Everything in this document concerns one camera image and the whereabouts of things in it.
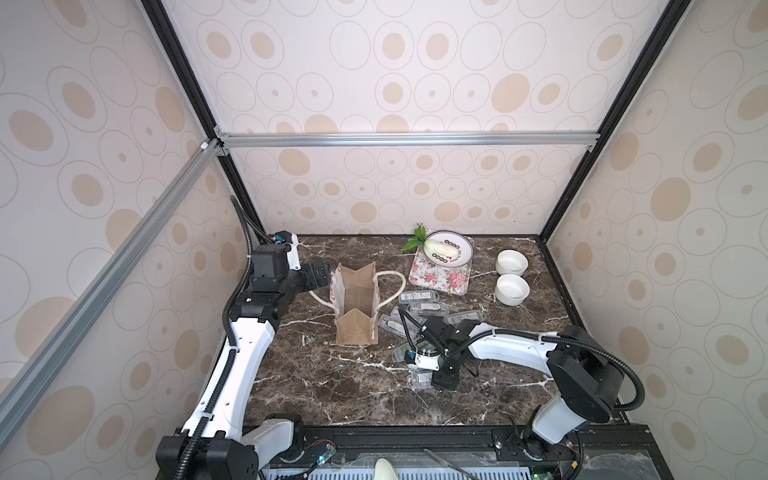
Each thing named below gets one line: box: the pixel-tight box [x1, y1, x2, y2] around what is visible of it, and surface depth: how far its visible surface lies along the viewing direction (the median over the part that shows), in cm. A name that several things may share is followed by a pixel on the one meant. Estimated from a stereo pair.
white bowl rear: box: [496, 249, 529, 276], surface depth 111 cm
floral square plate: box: [408, 241, 475, 295], surface depth 111 cm
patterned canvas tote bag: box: [308, 262, 406, 345], surface depth 94 cm
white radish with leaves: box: [400, 223, 461, 258], surface depth 117 cm
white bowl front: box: [495, 274, 531, 307], surface depth 104 cm
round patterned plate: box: [424, 230, 474, 268], surface depth 118 cm
